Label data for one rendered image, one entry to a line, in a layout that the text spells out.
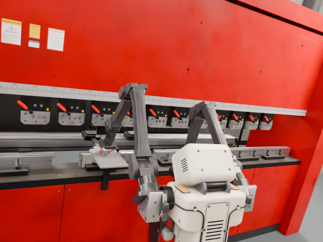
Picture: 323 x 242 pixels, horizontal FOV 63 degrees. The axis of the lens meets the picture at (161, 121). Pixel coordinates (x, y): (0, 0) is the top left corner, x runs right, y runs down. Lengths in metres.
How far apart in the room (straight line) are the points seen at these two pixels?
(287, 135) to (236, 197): 2.27
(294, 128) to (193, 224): 2.39
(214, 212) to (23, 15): 1.30
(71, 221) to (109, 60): 1.06
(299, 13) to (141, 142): 1.99
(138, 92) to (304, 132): 2.31
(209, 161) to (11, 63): 1.13
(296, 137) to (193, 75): 1.62
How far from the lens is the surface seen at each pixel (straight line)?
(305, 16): 2.76
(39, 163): 1.77
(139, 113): 1.10
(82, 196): 1.80
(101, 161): 1.66
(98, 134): 1.79
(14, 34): 1.58
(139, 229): 2.15
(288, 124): 3.26
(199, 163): 0.97
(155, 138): 2.27
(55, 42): 1.59
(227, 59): 2.15
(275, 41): 2.51
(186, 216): 0.95
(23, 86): 1.61
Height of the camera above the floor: 1.69
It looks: 14 degrees down
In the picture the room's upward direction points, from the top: 11 degrees clockwise
